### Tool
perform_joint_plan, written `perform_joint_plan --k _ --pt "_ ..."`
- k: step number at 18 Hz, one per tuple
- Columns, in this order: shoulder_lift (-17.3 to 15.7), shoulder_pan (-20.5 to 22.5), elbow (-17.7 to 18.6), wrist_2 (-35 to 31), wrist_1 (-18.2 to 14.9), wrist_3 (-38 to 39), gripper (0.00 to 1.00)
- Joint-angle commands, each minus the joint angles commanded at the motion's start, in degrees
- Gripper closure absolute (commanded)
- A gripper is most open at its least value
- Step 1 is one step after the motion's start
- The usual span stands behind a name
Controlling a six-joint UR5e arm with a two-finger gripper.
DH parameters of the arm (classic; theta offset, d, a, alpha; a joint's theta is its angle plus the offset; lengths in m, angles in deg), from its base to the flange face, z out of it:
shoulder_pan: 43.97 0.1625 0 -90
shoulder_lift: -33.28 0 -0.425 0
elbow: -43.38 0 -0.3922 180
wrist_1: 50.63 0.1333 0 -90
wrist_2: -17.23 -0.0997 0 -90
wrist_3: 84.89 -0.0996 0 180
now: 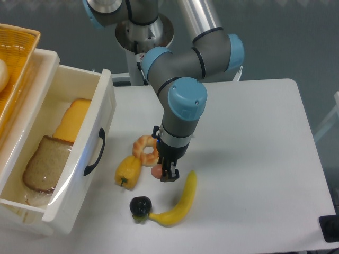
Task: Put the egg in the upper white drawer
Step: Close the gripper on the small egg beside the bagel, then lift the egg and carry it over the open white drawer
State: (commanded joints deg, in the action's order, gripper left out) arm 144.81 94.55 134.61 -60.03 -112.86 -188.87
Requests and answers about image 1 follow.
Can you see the black drawer handle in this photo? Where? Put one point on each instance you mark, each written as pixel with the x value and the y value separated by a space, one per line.
pixel 98 151

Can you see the brown bread slice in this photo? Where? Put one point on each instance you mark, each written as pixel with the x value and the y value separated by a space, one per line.
pixel 44 168

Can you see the glazed bagel donut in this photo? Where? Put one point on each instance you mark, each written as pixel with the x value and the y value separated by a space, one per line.
pixel 138 150

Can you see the dark purple mangosteen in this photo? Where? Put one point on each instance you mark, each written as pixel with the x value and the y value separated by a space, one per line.
pixel 140 207

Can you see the black device at edge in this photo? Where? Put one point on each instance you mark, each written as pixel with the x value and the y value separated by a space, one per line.
pixel 329 227

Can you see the yellow bell pepper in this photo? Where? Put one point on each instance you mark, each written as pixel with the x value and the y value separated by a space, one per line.
pixel 128 172

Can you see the brown egg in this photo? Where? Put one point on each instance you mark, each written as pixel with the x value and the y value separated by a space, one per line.
pixel 156 171

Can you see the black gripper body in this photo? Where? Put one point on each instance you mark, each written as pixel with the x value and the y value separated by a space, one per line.
pixel 170 154

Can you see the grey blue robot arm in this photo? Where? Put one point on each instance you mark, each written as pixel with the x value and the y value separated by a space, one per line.
pixel 176 79

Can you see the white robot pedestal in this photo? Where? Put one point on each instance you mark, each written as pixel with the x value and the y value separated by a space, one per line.
pixel 136 40

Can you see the yellow wicker basket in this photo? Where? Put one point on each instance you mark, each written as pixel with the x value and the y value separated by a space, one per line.
pixel 17 47

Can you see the white open drawer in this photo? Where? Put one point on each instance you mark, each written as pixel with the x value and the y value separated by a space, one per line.
pixel 62 206

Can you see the orange cheese slice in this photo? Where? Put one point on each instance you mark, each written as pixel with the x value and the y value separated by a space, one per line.
pixel 72 120

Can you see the yellow banana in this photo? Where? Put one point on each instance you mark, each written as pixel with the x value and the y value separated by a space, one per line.
pixel 181 209

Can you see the white bun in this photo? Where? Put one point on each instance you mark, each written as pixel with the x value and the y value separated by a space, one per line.
pixel 4 75

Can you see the white drawer cabinet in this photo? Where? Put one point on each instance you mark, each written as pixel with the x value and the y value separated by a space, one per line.
pixel 37 80

